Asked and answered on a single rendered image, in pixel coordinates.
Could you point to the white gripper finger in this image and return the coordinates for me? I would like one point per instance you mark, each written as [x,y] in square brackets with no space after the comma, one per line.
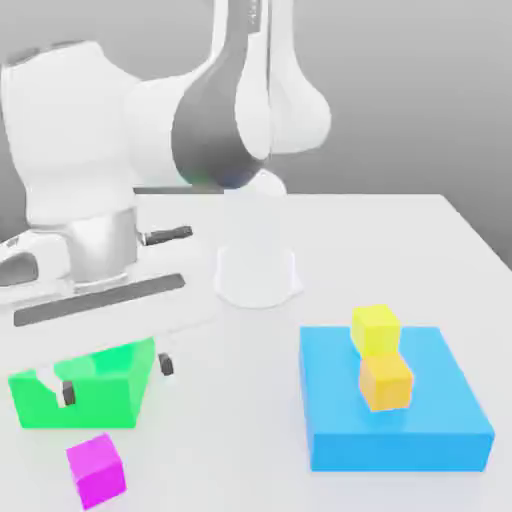
[166,364]
[68,392]

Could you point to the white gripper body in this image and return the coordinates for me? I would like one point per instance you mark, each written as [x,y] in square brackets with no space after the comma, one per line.
[100,298]

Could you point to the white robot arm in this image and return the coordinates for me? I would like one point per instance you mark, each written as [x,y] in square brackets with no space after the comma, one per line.
[72,132]

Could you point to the small magenta cube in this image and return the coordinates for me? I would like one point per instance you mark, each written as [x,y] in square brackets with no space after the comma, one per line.
[96,472]

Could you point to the small yellow cube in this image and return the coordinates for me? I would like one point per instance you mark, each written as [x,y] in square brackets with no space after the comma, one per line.
[376,330]

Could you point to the small orange cube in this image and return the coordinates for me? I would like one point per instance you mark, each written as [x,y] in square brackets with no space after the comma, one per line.
[386,382]

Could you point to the large green box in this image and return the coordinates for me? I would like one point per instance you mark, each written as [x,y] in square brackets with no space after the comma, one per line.
[104,396]

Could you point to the large blue box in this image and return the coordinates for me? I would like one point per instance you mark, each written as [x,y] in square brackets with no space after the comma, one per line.
[400,436]

